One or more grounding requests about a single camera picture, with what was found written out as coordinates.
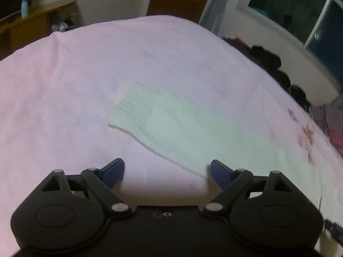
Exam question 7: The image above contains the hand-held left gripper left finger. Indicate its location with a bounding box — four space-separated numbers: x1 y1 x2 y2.
40 158 133 218

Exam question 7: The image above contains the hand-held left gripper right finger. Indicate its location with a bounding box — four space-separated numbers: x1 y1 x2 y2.
202 159 295 218

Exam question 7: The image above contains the pale green towel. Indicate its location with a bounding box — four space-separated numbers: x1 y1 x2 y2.
108 82 295 179

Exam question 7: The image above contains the pile of black clothes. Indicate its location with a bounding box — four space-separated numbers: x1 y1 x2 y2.
222 36 311 110

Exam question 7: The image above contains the pink floral bedsheet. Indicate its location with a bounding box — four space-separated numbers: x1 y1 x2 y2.
0 15 343 257

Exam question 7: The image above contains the white crumpled item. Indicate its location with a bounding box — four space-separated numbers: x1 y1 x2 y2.
50 21 68 33

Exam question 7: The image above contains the grey sheer curtain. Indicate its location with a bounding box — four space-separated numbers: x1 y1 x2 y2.
199 0 238 38

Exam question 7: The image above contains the wooden desk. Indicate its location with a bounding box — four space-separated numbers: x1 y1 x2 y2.
0 0 77 59

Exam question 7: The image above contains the white framed window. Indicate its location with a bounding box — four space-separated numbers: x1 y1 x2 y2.
236 0 343 75

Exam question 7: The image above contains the black strap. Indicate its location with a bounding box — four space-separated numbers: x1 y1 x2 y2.
322 219 343 244

